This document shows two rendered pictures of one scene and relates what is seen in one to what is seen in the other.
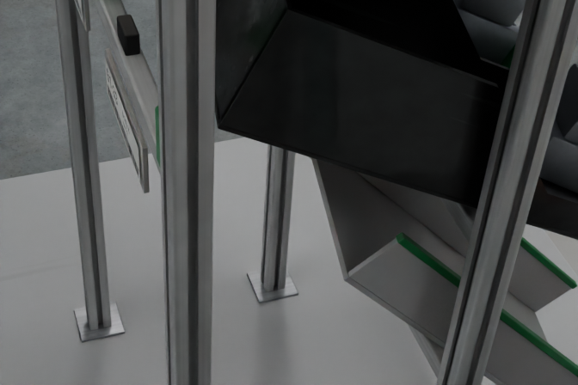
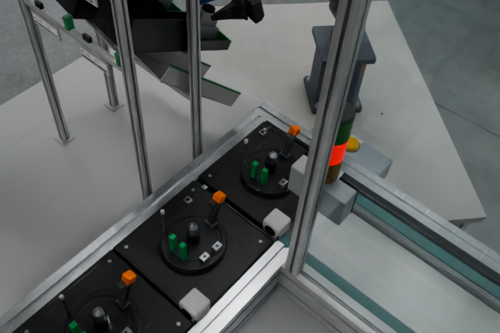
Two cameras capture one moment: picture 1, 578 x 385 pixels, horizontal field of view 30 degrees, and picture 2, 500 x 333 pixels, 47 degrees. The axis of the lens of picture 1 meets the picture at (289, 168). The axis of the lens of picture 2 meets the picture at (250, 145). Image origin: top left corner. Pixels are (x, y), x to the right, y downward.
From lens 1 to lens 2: 64 cm
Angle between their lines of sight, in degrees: 23
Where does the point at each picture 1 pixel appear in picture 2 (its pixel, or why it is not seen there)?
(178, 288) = (132, 94)
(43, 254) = (30, 125)
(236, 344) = (113, 126)
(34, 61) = not seen: outside the picture
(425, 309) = (181, 82)
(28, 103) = not seen: outside the picture
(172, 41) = (123, 36)
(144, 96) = (102, 52)
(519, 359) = (207, 88)
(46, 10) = not seen: outside the picture
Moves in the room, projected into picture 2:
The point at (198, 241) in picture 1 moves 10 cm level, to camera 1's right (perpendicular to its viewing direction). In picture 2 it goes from (134, 80) to (184, 65)
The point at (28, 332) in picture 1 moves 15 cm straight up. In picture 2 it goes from (43, 150) to (29, 110)
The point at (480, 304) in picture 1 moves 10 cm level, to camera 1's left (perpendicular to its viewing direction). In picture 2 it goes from (196, 74) to (152, 88)
